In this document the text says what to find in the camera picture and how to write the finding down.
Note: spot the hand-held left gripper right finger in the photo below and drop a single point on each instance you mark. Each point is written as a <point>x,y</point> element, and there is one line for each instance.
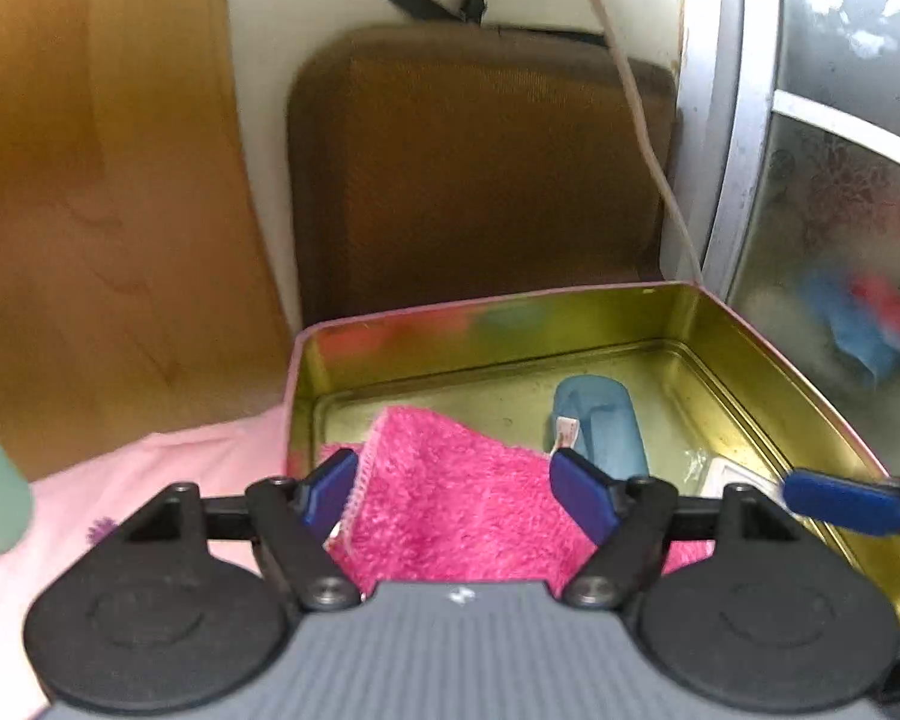
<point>581,491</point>

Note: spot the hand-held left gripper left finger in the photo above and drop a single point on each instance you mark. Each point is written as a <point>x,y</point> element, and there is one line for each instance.
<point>334,487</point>

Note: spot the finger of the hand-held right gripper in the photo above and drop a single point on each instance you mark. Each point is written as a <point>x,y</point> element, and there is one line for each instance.
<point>847,501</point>

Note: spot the white blue tissue packet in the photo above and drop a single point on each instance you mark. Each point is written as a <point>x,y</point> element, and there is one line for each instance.
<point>735,478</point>

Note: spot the magenta fluffy towel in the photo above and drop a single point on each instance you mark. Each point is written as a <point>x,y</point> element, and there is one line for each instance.
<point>450,487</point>

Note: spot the gold metal tin box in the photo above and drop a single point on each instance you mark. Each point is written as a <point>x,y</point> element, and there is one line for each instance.
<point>495,382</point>

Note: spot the pink bed sheet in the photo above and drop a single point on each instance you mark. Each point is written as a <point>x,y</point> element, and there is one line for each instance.
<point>150,480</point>

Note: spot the frosted glass sliding door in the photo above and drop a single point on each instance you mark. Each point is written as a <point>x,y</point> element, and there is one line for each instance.
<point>832,187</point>

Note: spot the brown fabric case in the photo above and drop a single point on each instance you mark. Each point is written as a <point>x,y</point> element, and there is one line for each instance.
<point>480,172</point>

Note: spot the wooden board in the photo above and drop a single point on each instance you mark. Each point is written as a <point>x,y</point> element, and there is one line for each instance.
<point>105,187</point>

